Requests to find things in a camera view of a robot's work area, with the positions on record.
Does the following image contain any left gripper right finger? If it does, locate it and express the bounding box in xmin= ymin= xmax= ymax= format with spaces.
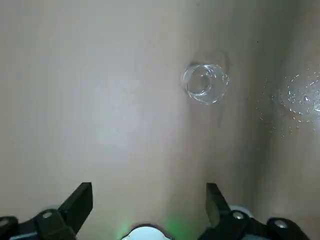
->
xmin=199 ymin=182 xmax=309 ymax=240

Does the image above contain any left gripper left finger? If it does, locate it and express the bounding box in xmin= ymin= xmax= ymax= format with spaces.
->
xmin=0 ymin=181 xmax=94 ymax=240

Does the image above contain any clear glass beaker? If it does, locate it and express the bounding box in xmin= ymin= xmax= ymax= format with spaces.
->
xmin=179 ymin=63 xmax=231 ymax=106

